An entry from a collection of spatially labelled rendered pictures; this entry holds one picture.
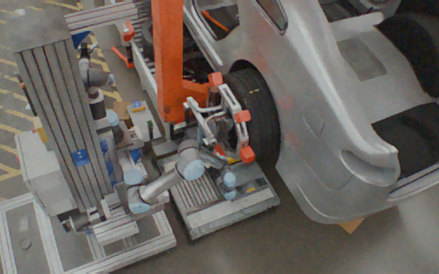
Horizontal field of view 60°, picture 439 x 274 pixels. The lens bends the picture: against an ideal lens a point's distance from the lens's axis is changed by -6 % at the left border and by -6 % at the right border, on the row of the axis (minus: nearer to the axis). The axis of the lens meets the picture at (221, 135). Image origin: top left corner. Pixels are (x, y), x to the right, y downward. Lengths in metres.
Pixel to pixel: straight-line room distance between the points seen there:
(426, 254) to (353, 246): 0.68
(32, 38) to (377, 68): 2.58
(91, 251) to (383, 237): 2.44
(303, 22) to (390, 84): 1.34
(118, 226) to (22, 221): 1.03
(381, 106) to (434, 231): 1.36
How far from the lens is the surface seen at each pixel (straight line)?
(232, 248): 3.35
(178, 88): 3.06
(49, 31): 1.82
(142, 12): 4.89
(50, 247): 3.24
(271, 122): 2.71
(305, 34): 2.26
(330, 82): 2.13
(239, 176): 3.40
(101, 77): 2.43
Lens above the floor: 3.11
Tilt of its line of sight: 53 degrees down
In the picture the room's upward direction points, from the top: 7 degrees clockwise
